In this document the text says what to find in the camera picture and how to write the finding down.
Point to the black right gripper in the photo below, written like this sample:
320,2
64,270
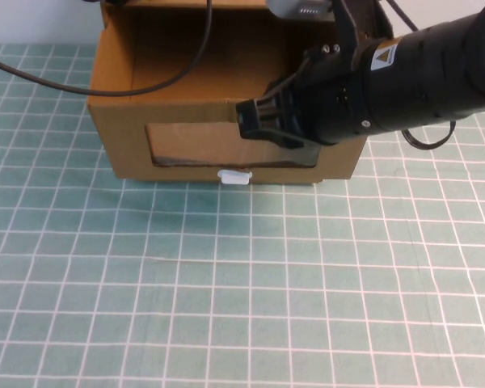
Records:
327,97

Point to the cardboard drawer with wide window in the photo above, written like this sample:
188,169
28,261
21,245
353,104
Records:
121,137

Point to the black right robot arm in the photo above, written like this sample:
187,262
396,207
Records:
436,68

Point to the green checked tablecloth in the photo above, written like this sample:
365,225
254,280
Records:
242,303

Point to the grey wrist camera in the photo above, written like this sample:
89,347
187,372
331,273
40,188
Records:
299,9

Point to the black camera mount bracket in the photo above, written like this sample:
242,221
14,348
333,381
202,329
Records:
347,24

